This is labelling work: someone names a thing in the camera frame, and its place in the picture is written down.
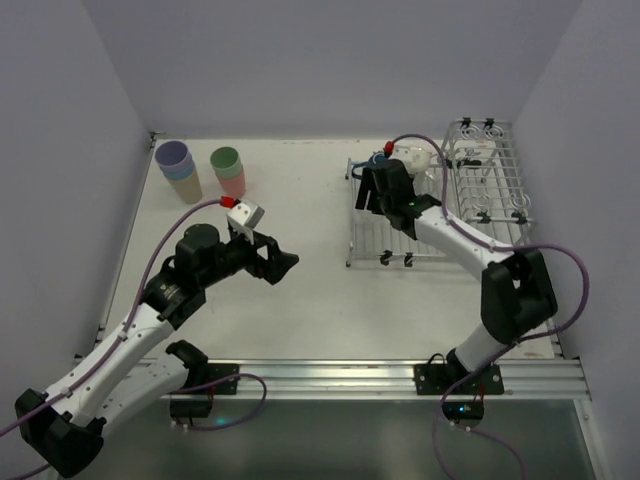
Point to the dark blue ceramic mug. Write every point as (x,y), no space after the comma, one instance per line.
(357,169)

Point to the pink plastic cup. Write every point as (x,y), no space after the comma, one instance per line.
(234,187)

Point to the lavender plastic cup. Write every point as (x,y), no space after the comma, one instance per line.
(170,155)

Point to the aluminium mounting rail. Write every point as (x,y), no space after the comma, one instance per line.
(391,380)

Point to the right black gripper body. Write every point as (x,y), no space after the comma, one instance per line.
(379,185)

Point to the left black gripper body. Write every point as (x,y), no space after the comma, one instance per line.
(262,257)

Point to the beige plastic cup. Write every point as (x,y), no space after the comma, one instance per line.
(188,189)

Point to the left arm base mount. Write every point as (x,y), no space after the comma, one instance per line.
(187,411)

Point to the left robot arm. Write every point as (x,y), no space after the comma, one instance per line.
(67,423)

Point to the green plastic cup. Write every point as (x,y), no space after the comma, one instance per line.
(226,162)

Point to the metal wire dish rack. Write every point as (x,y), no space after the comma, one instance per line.
(485,188)

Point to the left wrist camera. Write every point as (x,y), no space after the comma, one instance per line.
(243,218)

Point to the light blue plastic cup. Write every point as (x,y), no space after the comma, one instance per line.
(184,172)

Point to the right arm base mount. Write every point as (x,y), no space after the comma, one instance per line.
(465,406)

